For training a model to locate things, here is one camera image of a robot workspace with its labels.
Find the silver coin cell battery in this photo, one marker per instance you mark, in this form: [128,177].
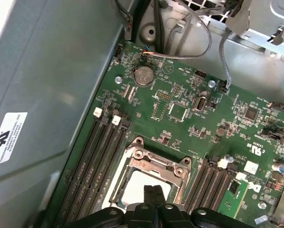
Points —
[144,76]

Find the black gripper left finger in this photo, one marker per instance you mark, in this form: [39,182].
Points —
[139,216]

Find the green motherboard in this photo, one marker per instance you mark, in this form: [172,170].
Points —
[179,133]

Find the white motherboard sticker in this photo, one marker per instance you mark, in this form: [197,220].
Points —
[251,167]

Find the silver CPU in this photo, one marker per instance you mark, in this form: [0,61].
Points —
[134,185]

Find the silver motherboard screw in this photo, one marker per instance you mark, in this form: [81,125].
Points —
[118,79]
[211,83]

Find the metal drive cage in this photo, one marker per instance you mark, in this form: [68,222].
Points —
[263,14]

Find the green RAM stick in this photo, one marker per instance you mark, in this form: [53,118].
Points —
[233,199]

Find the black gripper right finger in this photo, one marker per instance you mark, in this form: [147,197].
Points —
[172,216]

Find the internal USB port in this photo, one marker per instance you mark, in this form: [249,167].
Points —
[201,104]

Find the white case label sticker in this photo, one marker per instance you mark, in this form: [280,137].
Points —
[8,140]

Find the black square controller chip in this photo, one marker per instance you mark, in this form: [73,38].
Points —
[250,112]

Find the black PC case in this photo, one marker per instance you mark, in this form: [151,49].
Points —
[37,71]

